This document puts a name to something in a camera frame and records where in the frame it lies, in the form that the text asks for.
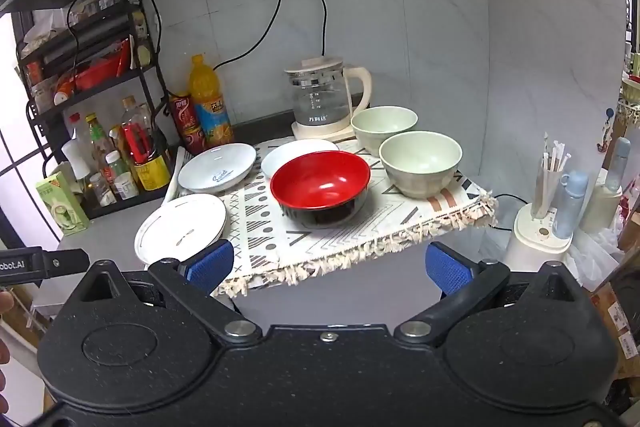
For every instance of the brown cardboard box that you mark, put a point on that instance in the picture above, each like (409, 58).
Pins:
(617, 327)

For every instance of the pale green bowl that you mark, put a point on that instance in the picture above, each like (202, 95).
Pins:
(420, 167)
(382, 132)

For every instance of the dark bottle with yellow label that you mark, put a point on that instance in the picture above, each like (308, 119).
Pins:
(152, 172)

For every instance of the cream appliance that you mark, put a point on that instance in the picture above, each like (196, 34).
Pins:
(600, 212)

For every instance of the bundle of wrapped chopsticks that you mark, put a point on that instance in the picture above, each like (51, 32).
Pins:
(547, 177)

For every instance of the black framed glass door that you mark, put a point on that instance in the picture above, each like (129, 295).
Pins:
(20, 157)

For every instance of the white plate with blue print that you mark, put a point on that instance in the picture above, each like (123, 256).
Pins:
(215, 167)

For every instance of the red and black bowl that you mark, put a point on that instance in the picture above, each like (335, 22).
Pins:
(320, 182)

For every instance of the brown sauce bottle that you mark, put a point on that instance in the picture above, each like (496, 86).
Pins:
(117, 139)

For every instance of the patterned fringed cloth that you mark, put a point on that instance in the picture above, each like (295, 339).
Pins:
(320, 247)

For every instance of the pale blue thermos bottle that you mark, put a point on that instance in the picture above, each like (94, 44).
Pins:
(570, 207)

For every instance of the red plastic container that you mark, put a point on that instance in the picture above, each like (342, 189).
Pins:
(97, 74)

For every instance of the person's left hand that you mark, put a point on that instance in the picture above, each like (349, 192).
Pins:
(5, 302)

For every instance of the small clear salt jar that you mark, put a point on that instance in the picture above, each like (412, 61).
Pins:
(100, 192)

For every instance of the green cardboard box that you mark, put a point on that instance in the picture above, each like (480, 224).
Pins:
(60, 202)

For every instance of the white bowl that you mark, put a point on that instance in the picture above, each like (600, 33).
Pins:
(285, 159)

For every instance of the white plastic bag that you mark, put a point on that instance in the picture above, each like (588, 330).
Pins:
(595, 257)

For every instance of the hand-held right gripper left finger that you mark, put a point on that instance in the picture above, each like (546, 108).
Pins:
(210, 266)

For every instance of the white plate with dark rim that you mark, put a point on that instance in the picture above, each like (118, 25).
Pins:
(175, 227)

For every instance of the clear oil bottle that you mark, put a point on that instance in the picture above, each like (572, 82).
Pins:
(77, 154)

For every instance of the black metal rack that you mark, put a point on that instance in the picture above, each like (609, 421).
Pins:
(125, 199)

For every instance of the orange juice bottle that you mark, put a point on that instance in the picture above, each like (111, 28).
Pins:
(207, 107)

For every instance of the clear bottle with brown cap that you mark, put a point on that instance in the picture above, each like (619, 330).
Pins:
(134, 109)

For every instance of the white lid jar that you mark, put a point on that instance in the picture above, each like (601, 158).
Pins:
(122, 179)

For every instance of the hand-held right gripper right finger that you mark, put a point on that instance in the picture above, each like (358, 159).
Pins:
(448, 274)

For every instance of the white appliance with cup holder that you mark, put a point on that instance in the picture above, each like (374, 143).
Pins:
(530, 237)

